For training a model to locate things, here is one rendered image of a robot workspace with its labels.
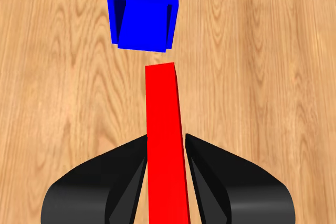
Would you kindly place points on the blue hollow socket block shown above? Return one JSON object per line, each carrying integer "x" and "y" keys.
{"x": 144, "y": 24}

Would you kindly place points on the thin red peg bar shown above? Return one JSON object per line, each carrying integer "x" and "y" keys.
{"x": 164, "y": 129}

